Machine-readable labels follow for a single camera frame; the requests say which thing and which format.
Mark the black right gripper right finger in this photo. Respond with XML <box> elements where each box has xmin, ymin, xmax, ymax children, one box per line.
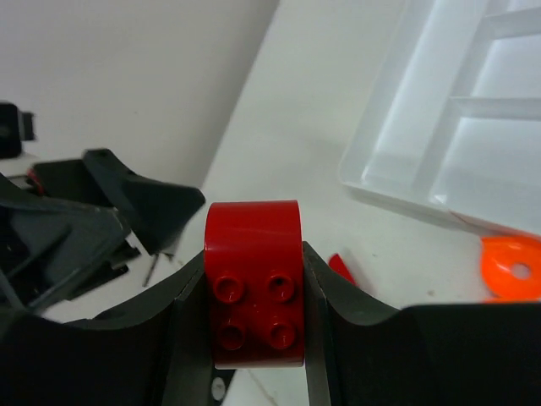
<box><xmin>302</xmin><ymin>240</ymin><xmax>401</xmax><ymax>406</ymax></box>

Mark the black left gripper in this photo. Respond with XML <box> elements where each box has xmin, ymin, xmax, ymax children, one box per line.
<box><xmin>1</xmin><ymin>149</ymin><xmax>205</xmax><ymax>313</ymax></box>

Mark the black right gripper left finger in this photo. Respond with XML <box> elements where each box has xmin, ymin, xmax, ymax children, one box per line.
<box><xmin>63</xmin><ymin>254</ymin><xmax>211</xmax><ymax>405</ymax></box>

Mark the red rounded lego brick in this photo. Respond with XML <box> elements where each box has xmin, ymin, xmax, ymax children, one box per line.
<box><xmin>204</xmin><ymin>200</ymin><xmax>304</xmax><ymax>369</ymax></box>

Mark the red long lego brick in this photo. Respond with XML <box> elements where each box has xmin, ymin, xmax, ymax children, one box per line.
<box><xmin>328</xmin><ymin>253</ymin><xmax>360</xmax><ymax>288</ymax></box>

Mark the orange round disc piece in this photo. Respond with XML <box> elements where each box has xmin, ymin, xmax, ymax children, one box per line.
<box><xmin>480</xmin><ymin>236</ymin><xmax>540</xmax><ymax>303</ymax></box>

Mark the white compartment tray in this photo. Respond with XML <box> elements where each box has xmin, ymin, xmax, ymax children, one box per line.
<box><xmin>338</xmin><ymin>1</ymin><xmax>540</xmax><ymax>236</ymax></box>

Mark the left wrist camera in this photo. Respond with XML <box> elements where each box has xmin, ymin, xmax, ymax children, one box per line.
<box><xmin>0</xmin><ymin>101</ymin><xmax>36</xmax><ymax>160</ymax></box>

